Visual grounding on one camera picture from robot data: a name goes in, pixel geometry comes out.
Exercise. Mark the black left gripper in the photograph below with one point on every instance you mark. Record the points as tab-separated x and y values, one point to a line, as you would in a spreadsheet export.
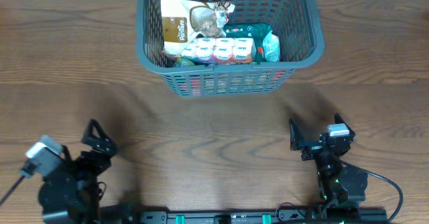
88	157

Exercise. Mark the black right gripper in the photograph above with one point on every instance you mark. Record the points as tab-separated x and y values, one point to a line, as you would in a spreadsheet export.
317	145

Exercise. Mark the light blue tissue pack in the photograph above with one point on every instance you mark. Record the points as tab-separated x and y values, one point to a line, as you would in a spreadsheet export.
271	47

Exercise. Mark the green lid jar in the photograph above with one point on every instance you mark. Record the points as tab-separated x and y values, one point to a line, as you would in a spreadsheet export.
183	62

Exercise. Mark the multipack of small cartons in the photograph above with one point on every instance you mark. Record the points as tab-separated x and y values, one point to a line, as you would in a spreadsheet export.
220	51

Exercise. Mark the beige pouch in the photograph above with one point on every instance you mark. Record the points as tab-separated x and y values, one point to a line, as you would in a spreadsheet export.
185	20

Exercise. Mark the red spaghetti packet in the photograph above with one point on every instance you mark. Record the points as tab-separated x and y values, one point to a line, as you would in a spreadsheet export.
201	85

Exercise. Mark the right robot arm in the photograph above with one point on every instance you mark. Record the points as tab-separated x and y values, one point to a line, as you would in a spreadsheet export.
341	186

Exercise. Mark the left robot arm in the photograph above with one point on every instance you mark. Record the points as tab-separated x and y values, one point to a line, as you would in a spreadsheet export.
71	192

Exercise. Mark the green coffee bag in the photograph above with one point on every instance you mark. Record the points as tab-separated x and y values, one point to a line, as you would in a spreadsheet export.
256	31

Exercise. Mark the grey plastic basket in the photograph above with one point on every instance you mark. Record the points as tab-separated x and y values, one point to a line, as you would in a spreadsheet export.
295	22

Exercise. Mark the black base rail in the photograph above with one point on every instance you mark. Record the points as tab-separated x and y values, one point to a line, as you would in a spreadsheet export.
114	214

